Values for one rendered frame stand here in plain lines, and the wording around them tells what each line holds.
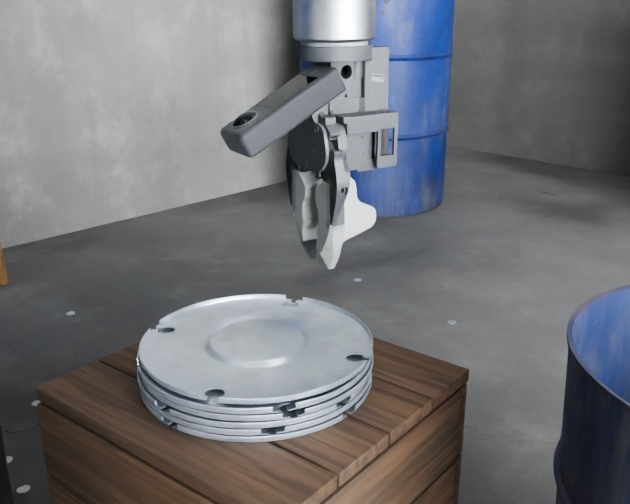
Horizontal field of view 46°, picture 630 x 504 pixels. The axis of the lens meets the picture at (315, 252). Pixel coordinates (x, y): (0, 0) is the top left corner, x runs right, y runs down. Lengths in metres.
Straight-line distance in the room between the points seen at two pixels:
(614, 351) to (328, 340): 0.35
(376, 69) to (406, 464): 0.46
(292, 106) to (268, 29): 2.52
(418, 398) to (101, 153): 2.02
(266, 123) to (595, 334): 0.48
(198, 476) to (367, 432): 0.19
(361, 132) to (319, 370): 0.31
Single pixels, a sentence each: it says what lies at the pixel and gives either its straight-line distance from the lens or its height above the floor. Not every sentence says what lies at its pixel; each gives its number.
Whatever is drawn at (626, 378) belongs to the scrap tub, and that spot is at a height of 0.36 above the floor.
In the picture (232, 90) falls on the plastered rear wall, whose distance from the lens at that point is 3.08.
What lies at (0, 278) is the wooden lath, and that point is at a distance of 2.34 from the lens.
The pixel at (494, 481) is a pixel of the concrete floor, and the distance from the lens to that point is 1.41.
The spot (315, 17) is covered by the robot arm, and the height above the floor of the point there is 0.79.
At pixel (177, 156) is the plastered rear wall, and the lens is 2.95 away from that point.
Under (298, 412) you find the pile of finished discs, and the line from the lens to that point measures 0.84.
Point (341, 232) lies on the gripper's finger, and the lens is 0.71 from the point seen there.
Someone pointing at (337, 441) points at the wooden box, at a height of 0.35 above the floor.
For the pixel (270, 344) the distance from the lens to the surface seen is 0.93.
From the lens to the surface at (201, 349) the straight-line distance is 0.94.
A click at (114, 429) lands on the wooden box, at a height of 0.35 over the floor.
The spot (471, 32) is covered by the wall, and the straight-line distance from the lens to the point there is 4.03.
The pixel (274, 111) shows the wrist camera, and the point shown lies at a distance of 0.66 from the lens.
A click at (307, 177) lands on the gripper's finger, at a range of 0.74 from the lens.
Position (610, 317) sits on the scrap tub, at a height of 0.45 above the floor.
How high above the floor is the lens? 0.82
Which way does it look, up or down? 20 degrees down
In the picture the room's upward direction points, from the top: straight up
